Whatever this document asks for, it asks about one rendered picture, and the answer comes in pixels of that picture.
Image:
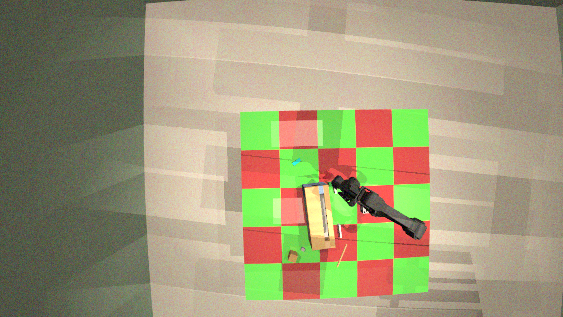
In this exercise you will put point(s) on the brown cube with tan top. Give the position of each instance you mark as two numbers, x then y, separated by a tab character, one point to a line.
292	257

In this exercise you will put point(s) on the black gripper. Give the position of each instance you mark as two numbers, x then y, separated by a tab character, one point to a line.
336	184

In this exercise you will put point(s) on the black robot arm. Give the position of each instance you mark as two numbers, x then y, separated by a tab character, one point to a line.
377	207

